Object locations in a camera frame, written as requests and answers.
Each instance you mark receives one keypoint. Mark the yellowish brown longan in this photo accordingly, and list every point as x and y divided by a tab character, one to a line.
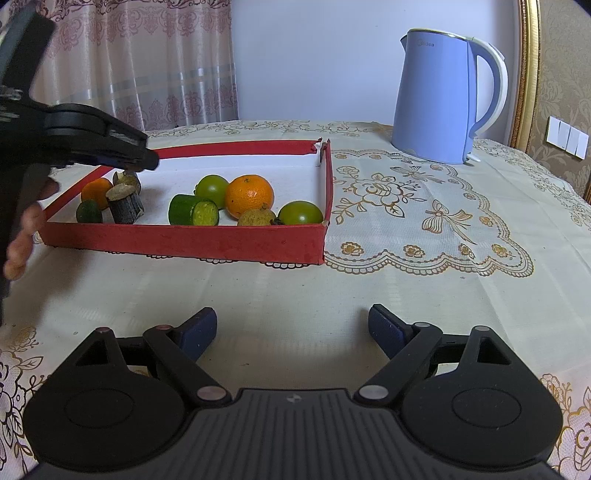
256	218

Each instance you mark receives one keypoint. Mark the red shallow cardboard box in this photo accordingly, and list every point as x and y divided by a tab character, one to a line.
184	242

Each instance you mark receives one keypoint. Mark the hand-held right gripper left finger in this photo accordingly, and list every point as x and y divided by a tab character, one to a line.
201	327

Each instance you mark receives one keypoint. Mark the round green fruit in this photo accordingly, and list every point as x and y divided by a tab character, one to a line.
212	187
300	213

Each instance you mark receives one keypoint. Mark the light blue electric kettle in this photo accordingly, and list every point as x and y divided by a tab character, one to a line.
429	101

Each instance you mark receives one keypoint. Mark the dark eggplant piece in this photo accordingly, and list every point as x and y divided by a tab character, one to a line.
129	181

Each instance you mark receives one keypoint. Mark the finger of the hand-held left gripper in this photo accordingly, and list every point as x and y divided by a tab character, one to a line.
138	159

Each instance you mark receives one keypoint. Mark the small orange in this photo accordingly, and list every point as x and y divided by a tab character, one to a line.
94	190

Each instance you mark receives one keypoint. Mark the gold wall frame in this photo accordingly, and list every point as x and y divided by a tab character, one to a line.
528	69

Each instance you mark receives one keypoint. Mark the white wall switch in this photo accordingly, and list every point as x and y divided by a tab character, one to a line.
565	137

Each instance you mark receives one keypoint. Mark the long green cucumber piece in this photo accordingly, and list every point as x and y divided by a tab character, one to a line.
182	210

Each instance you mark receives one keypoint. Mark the pink patterned curtain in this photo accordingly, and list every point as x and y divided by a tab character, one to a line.
138	60

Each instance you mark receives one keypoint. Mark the cream floral tablecloth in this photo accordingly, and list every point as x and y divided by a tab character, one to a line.
300	286

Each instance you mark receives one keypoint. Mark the large orange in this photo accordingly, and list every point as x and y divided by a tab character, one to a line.
249	196

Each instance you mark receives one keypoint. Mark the cut eggplant chunk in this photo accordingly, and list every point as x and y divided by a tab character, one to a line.
124	207

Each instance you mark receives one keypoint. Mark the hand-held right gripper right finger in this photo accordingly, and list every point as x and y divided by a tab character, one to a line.
388	325

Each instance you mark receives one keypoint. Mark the person's left hand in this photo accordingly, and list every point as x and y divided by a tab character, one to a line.
21	254

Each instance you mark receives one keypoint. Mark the short green cucumber piece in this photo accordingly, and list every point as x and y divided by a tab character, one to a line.
88	212

